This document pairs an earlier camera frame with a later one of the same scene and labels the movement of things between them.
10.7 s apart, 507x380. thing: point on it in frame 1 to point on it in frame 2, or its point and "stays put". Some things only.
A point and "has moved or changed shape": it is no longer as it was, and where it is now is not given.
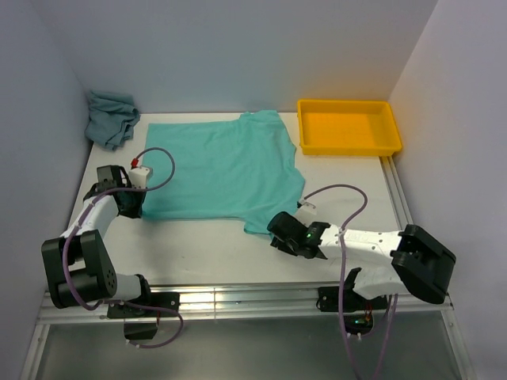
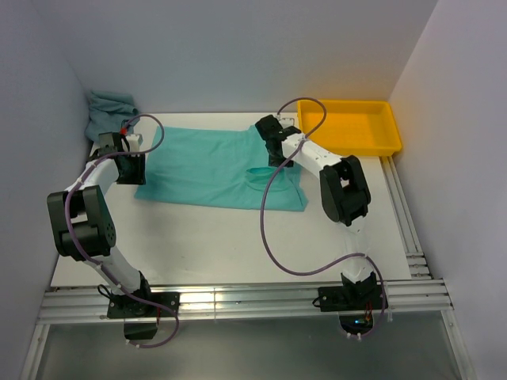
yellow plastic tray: [338, 127] stays put
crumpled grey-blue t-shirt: [112, 119] stays put
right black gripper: [283, 246] to [274, 161]
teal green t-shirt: [245, 169] has moved or changed shape
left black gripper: [135, 212] to [139, 177]
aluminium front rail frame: [245, 302] stays put
